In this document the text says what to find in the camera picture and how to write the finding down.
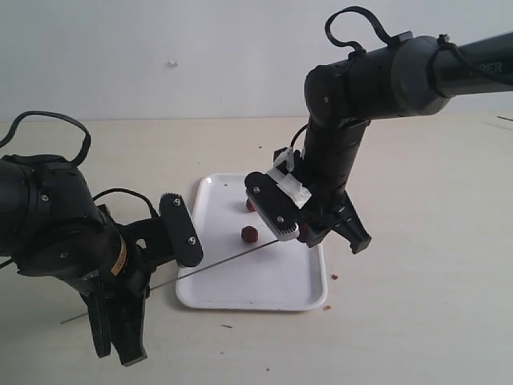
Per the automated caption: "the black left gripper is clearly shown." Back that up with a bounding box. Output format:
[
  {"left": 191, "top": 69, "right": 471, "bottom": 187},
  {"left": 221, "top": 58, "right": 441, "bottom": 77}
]
[{"left": 80, "top": 216, "right": 176, "bottom": 366}]

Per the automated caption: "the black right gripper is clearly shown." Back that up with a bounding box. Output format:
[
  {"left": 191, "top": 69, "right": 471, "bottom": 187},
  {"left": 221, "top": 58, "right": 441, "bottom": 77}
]
[{"left": 299, "top": 188, "right": 371, "bottom": 254}]

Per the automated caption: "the red date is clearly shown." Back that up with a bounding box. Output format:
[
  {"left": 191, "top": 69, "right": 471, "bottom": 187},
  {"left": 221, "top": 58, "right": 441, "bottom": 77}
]
[
  {"left": 245, "top": 199, "right": 256, "bottom": 213},
  {"left": 240, "top": 226, "right": 259, "bottom": 244},
  {"left": 297, "top": 222, "right": 309, "bottom": 243}
]

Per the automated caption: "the thin metal skewer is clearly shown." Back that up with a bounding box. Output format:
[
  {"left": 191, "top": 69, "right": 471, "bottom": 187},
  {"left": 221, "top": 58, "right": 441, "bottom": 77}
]
[{"left": 59, "top": 239, "right": 279, "bottom": 325}]

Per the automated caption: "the red date top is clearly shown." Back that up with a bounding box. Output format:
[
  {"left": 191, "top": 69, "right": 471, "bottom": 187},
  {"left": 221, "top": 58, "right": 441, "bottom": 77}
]
[{"left": 245, "top": 199, "right": 256, "bottom": 213}]

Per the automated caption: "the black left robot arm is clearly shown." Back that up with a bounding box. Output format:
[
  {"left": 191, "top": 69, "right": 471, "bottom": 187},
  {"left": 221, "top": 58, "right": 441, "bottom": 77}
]
[{"left": 1, "top": 156, "right": 173, "bottom": 367}]

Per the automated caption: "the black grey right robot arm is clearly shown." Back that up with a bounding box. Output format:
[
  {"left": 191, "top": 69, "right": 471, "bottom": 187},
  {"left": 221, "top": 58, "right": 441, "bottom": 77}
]
[{"left": 298, "top": 33, "right": 512, "bottom": 253}]

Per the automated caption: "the white rectangular plastic tray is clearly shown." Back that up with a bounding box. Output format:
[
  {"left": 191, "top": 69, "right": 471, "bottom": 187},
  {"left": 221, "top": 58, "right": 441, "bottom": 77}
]
[{"left": 176, "top": 173, "right": 328, "bottom": 311}]

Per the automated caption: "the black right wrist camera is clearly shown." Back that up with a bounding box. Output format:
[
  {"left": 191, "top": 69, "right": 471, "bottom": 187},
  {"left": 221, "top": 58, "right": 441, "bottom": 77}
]
[{"left": 244, "top": 172, "right": 301, "bottom": 241}]

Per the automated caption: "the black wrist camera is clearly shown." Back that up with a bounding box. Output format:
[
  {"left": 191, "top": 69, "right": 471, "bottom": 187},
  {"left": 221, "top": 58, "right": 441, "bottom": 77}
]
[
  {"left": 159, "top": 193, "right": 204, "bottom": 267},
  {"left": 244, "top": 172, "right": 301, "bottom": 241}
]

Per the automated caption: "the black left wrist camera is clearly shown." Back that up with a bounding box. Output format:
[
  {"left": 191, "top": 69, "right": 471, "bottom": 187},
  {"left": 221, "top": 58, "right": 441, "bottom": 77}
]
[{"left": 159, "top": 193, "right": 204, "bottom": 267}]

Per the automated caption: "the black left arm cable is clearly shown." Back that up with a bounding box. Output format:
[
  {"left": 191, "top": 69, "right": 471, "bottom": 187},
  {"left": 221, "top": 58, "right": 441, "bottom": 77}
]
[{"left": 0, "top": 111, "right": 160, "bottom": 220}]

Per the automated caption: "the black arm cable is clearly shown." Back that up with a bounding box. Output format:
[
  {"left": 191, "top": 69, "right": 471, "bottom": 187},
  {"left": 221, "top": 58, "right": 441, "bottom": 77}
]
[
  {"left": 0, "top": 111, "right": 160, "bottom": 220},
  {"left": 324, "top": 6, "right": 513, "bottom": 87}
]

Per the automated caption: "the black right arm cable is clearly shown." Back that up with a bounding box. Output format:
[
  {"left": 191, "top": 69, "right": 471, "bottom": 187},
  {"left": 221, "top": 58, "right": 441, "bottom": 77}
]
[{"left": 324, "top": 6, "right": 513, "bottom": 87}]

